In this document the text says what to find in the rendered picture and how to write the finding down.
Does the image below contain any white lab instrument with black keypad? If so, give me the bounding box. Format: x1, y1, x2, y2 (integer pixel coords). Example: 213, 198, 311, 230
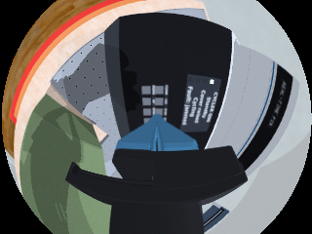
104, 13, 299, 176

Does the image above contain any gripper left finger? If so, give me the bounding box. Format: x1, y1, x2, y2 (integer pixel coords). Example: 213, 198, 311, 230
115, 114, 157, 151

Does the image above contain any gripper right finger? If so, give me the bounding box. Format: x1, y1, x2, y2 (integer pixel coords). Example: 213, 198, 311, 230
157, 114, 199, 151

